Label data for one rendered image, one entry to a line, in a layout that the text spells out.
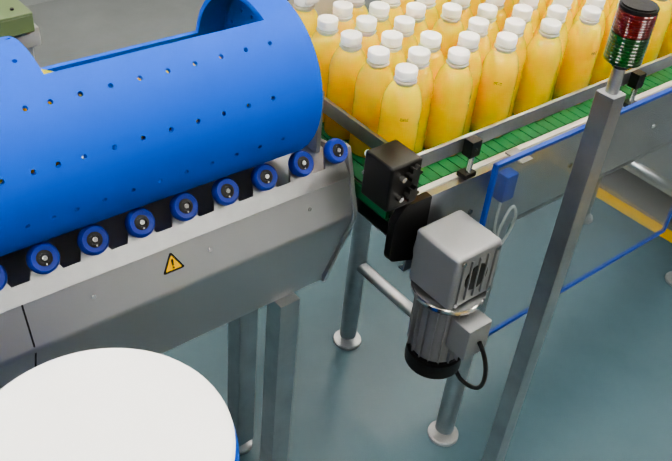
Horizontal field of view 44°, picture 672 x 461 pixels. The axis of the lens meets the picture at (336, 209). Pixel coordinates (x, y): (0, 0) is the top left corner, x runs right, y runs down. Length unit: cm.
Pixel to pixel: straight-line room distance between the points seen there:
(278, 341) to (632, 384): 121
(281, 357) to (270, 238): 38
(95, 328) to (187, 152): 31
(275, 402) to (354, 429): 45
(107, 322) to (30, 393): 37
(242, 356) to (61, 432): 101
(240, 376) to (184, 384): 99
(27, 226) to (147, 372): 29
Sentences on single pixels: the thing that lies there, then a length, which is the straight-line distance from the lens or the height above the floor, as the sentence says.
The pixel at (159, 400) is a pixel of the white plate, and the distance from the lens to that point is 94.
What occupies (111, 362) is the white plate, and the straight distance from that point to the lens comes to 99.
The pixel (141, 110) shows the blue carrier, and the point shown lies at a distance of 116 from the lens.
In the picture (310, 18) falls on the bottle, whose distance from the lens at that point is 162.
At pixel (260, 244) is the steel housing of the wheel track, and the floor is 85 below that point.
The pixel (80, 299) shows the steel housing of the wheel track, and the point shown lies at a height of 88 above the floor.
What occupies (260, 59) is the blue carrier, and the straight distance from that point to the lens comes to 125.
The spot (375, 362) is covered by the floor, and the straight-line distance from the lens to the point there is 240.
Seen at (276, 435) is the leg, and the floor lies 23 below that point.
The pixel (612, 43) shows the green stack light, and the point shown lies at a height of 119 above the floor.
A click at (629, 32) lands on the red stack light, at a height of 122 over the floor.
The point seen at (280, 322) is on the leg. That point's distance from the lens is 165.
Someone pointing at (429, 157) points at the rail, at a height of 97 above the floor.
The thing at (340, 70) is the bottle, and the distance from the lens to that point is 153.
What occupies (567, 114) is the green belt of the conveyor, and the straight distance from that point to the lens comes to 182.
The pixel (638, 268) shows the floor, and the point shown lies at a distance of 297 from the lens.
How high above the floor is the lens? 176
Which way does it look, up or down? 37 degrees down
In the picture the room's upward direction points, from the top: 6 degrees clockwise
